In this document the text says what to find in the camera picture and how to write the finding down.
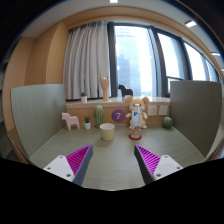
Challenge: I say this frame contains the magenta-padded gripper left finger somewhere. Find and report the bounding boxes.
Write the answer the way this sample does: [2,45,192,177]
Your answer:
[43,144,94,187]

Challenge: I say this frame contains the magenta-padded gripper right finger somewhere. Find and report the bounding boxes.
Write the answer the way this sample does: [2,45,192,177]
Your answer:
[133,144,184,185]

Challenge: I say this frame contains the clear labelled drink bottle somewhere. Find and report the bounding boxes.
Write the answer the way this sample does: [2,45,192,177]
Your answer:
[130,103,143,139]

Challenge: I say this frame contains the round green cactus ornament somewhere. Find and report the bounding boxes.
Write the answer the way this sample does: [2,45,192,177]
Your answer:
[161,116,174,130]

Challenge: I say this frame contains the pink wooden horse figure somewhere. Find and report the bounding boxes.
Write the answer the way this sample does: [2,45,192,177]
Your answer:
[61,112,81,131]

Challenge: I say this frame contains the small plant in white pot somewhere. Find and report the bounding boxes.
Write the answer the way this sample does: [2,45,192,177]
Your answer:
[83,115,92,130]
[80,91,88,104]

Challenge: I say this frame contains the beige plush mouse toy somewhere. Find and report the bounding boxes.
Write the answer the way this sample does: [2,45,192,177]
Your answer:
[124,95,150,130]

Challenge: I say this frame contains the grey-green desk partition panel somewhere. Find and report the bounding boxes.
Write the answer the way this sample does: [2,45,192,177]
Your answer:
[169,79,223,158]
[9,83,68,158]

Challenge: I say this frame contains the cream plastic cup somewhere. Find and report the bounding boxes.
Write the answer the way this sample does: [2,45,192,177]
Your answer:
[99,122,116,142]

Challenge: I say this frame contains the wooden desk back ledge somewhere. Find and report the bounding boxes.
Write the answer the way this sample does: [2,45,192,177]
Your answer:
[65,96,171,128]

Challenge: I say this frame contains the tall green cactus ornament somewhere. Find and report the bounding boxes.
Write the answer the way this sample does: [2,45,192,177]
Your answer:
[92,104,105,129]

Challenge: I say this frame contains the round purple number sign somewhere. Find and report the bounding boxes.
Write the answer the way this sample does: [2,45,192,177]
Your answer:
[111,108,127,123]

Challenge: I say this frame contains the black horse figure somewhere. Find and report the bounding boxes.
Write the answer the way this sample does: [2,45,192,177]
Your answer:
[117,84,134,99]

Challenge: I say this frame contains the wooden hand model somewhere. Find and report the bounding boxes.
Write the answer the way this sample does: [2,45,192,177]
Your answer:
[99,71,111,102]

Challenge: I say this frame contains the grey-white curtain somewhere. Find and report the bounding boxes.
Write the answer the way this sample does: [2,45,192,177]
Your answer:
[63,21,112,101]

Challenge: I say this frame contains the dark-framed window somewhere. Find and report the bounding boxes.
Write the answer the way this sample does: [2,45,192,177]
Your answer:
[107,21,221,98]

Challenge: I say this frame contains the ceiling lights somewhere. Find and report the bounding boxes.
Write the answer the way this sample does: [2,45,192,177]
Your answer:
[109,0,224,73]

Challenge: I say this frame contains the white wall socket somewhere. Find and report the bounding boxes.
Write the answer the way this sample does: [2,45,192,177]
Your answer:
[147,105,158,117]
[158,104,169,116]

